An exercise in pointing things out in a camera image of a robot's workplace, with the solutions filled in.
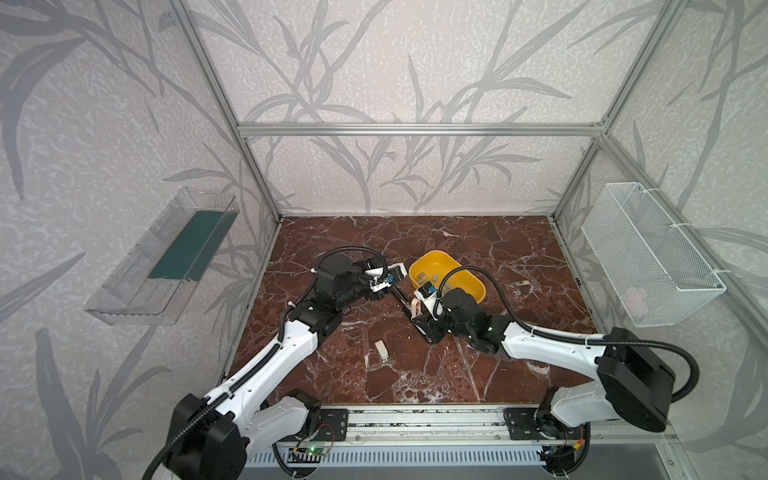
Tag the white wire basket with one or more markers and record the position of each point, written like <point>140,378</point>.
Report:
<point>659,276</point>

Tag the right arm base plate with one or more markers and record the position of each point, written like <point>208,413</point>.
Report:
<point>521,424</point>

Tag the aluminium front rail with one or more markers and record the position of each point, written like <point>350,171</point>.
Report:
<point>386,425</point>

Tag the staple strips in tray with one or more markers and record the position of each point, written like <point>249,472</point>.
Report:
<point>424,277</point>

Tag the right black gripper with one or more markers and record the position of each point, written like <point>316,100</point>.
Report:
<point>424,317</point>

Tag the green circuit board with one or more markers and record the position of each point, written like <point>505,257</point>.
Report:
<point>313,453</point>

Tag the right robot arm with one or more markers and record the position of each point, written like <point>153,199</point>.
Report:
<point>628,378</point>

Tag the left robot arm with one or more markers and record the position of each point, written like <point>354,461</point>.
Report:
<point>214,436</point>

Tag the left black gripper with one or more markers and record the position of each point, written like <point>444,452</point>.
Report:
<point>372,276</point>

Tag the yellow plastic tray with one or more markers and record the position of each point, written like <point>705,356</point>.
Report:
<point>440,262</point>

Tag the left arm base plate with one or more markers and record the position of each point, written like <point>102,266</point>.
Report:
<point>329,424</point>

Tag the clear plastic wall shelf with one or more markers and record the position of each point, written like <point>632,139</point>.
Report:
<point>153,284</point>

